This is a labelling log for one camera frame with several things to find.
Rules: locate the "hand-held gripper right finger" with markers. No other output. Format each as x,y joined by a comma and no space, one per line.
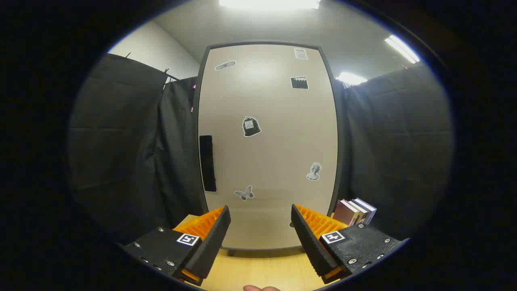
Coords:
311,242

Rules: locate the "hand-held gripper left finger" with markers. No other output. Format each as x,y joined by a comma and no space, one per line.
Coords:
212,242

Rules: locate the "beige cover book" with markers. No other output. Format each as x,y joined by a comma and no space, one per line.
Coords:
360,210

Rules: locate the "black backdrop cloth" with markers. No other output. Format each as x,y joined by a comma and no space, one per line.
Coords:
121,141

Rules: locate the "small ceiling light panel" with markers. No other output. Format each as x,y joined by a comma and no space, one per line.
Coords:
351,78

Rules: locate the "long ceiling light strip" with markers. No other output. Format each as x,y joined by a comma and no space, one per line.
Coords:
402,48

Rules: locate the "wide ceiling light panel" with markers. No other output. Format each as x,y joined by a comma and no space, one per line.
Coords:
268,3

